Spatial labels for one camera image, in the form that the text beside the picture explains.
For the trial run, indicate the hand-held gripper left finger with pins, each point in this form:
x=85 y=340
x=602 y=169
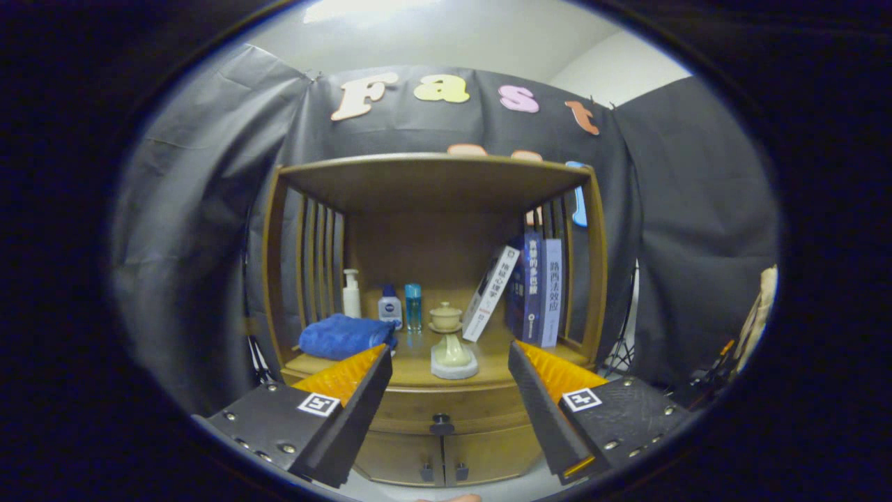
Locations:
x=359 y=418

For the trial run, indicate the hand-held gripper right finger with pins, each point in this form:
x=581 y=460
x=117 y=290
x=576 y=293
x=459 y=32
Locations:
x=540 y=411

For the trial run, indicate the wooden drawer with black knob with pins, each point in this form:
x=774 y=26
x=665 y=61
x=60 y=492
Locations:
x=446 y=401

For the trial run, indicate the pale green ceramic ornament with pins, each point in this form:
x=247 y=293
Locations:
x=453 y=355

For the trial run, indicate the wooden cabinet door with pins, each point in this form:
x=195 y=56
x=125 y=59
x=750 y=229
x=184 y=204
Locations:
x=394 y=457
x=495 y=450

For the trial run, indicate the wooden countertop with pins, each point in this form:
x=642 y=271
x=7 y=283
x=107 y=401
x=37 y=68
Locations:
x=411 y=359

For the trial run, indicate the wooden cabinet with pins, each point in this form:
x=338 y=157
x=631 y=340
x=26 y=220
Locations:
x=432 y=251

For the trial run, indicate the folded blue towel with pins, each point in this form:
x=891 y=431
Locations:
x=341 y=336

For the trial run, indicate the black light stand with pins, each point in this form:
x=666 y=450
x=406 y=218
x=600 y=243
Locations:
x=620 y=348

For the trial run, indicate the white bottle with blue cap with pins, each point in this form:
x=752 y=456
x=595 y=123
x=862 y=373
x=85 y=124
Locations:
x=389 y=308

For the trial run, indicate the white pump bottle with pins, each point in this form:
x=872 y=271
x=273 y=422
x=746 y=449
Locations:
x=352 y=301

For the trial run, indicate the light blue book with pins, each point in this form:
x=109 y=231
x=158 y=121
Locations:
x=552 y=293

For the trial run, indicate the clear blue bottle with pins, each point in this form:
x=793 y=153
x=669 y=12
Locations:
x=413 y=307

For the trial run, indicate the dark blue book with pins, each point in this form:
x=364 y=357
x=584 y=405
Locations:
x=531 y=286

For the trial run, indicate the white leaning book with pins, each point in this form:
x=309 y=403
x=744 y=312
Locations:
x=491 y=293

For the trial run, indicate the beige lidded teacup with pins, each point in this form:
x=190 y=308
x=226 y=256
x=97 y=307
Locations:
x=445 y=317

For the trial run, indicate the beige wooden object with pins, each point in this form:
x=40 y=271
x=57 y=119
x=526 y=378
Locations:
x=763 y=300

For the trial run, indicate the black backdrop cloth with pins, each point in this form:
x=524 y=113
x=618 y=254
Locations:
x=195 y=209

